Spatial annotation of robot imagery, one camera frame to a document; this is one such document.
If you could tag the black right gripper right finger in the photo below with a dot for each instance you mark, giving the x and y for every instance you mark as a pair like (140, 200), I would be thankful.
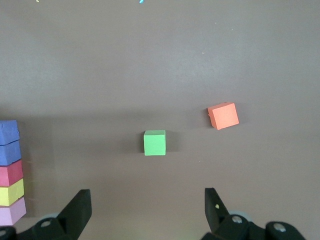
(217, 220)

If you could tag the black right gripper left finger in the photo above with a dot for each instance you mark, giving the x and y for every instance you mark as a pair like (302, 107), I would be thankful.
(75, 215)

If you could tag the pink foam block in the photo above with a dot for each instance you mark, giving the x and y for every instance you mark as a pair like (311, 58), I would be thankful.
(11, 212)

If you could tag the yellow foam block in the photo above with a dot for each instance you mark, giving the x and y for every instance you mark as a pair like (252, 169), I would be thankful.
(11, 192)

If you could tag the red foam block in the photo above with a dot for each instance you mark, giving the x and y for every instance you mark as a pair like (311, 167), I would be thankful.
(10, 173)

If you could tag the purple foam block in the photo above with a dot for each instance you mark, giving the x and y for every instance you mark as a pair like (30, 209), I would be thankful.
(7, 132)
(8, 153)

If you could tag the green foam block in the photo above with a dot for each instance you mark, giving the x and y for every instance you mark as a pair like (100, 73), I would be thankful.
(155, 143)

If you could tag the orange foam block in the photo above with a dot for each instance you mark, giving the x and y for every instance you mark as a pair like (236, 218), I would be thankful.
(223, 116)

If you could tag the brown paper table cover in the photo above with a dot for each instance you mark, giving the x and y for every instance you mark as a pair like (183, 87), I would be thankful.
(160, 62)

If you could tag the tiny blue foam crumb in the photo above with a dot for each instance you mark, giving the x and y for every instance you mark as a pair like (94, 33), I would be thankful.
(141, 1)

